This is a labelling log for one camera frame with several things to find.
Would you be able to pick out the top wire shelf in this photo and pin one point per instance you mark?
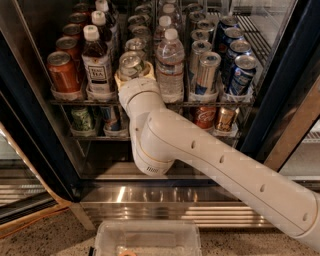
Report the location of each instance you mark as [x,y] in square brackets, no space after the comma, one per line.
[182,104]

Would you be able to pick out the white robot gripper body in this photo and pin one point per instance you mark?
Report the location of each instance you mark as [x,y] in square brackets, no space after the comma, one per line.
[136,88]

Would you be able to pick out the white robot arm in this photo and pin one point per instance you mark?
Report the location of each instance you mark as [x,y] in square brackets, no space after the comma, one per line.
[160,136]

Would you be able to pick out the right fridge sliding door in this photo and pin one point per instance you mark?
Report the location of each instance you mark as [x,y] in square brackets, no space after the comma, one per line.
[302,120]

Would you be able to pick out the front clear water bottle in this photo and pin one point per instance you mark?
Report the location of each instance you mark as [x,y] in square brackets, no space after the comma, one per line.
[170,56]

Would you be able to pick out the gold can lower shelf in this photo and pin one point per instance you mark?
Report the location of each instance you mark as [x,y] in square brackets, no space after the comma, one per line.
[225,119]

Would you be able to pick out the green can lower shelf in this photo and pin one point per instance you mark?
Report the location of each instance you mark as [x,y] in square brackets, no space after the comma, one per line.
[82,119]

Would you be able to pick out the orange soda can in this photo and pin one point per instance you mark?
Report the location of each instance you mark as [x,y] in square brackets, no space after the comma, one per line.
[72,30]
[69,45]
[63,72]

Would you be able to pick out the blue can lower shelf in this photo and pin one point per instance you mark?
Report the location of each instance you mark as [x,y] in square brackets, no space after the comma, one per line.
[111,117]

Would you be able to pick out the front silver energy drink can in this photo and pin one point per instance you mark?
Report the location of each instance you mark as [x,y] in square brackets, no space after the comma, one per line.
[207,73]

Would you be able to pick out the red coca-cola can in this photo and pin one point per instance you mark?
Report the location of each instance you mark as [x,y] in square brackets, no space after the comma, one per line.
[204,116]

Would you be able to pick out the blue pepsi can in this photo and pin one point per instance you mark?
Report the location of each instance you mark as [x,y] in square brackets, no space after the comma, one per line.
[229,35]
[241,75]
[235,49]

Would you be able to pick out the open fridge glass door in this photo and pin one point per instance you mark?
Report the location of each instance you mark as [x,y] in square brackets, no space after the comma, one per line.
[24,195]

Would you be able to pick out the front blue pepsi can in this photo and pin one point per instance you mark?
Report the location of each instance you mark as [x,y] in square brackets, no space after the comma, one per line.
[241,75]

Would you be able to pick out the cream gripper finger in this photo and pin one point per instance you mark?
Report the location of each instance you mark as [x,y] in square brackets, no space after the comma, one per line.
[148,71]
[118,81]

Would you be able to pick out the clear plastic bin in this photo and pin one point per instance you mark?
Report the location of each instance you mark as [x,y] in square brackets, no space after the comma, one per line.
[147,238]

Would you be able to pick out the front tea bottle white cap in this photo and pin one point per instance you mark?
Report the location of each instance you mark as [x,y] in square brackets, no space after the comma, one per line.
[97,61]

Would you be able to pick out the wire shelf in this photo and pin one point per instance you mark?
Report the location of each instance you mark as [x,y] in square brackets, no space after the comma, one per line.
[126,137]
[182,104]

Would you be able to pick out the lower wire shelf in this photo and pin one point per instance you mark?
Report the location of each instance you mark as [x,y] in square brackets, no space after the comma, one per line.
[126,137]

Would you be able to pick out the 7up can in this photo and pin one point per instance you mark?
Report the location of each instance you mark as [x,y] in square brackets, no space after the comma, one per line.
[136,44]
[131,66]

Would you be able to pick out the front orange soda can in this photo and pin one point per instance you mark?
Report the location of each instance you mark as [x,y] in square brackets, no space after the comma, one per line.
[63,72]

